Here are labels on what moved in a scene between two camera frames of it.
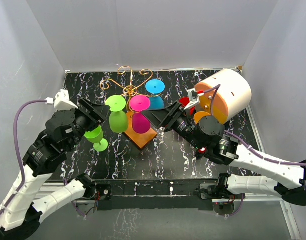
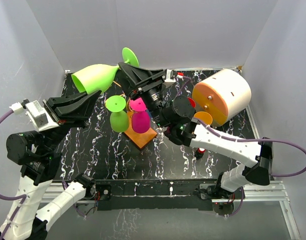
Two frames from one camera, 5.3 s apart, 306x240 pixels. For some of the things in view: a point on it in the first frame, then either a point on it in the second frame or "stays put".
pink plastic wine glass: (140, 123) stays put
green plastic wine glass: (118, 118) stays put
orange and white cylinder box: (233, 94) stays put
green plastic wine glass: (95, 136) -> (92, 78)
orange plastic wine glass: (198, 115) stays put
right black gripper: (160, 118) -> (135, 79)
